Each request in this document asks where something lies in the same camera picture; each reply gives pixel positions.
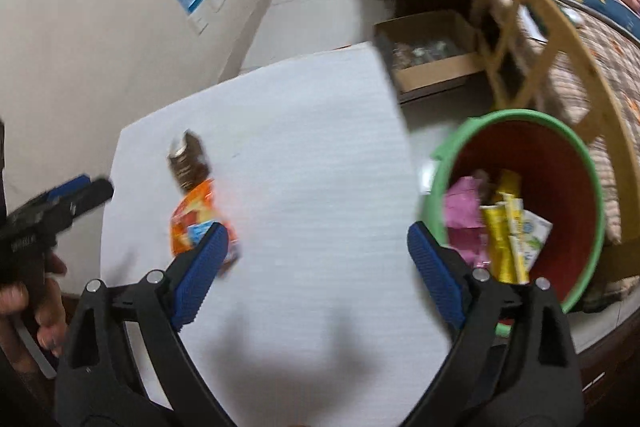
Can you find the orange snack bag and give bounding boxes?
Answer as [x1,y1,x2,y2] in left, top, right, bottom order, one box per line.
[170,179,240,274]

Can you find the blue white milk carton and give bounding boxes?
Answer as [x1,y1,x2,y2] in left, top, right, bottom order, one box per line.
[521,210,552,272]

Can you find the pink snack wrapper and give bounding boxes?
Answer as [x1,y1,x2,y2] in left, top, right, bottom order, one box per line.
[444,176,489,268]

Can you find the yellow carton box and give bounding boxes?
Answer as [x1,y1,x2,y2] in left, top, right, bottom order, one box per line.
[480,192,529,285]

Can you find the green red trash bin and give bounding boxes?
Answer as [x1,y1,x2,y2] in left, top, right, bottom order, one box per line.
[420,109,605,312]

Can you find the brown chocolate wrapper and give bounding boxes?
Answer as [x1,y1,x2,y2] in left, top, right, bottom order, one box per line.
[167,130,210,194]

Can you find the cardboard box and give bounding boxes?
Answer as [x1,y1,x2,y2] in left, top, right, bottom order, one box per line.
[373,11,485,103]

